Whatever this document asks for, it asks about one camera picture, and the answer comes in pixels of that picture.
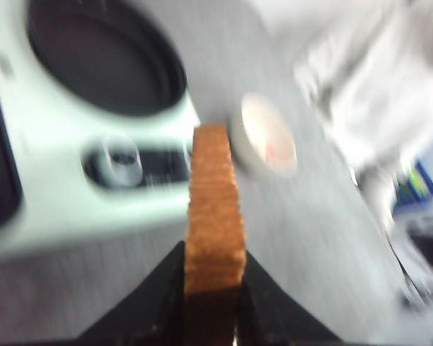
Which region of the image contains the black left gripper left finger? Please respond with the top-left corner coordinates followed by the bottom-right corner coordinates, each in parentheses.
top-left (75, 241), bottom-right (185, 345)

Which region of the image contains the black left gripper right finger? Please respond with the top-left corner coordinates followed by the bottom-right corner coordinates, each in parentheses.
top-left (237, 253), bottom-right (343, 345)

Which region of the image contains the beige ribbed bowl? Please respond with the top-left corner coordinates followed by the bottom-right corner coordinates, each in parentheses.
top-left (229, 92), bottom-right (297, 178)

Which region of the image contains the left silver control knob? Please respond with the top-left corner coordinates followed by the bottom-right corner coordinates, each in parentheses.
top-left (99, 136), bottom-right (143, 188)

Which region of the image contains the black round frying pan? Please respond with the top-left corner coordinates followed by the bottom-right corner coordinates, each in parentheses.
top-left (27, 1), bottom-right (187, 117)

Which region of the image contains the white crumpled cloth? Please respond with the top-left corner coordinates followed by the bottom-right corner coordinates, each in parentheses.
top-left (248, 0), bottom-right (433, 253)

